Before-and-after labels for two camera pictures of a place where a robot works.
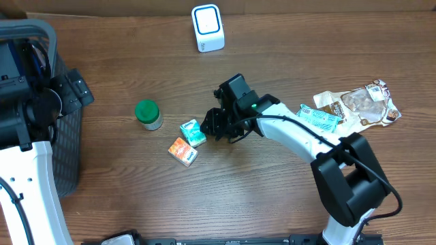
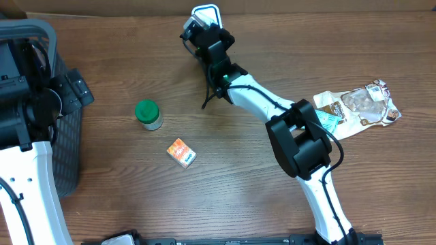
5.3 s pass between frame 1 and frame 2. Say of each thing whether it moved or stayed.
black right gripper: moved
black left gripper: stayed
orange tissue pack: stayed
